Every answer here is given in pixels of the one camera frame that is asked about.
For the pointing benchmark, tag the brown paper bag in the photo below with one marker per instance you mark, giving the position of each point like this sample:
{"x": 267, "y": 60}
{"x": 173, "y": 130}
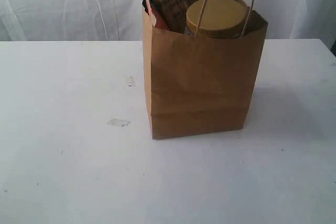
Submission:
{"x": 197, "y": 84}

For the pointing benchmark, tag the brown red paper pouch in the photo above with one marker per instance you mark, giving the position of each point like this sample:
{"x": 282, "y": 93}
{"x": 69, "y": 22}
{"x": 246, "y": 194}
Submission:
{"x": 156, "y": 18}

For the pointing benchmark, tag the nut jar gold lid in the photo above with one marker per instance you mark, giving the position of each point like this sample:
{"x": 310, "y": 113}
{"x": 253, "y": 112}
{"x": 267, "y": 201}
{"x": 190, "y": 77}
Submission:
{"x": 221, "y": 19}

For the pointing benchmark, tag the clear tape scrap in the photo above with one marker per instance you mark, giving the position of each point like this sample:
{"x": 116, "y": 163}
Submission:
{"x": 119, "y": 122}

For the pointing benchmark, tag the white backdrop curtain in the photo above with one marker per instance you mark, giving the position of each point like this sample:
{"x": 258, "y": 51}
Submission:
{"x": 53, "y": 20}

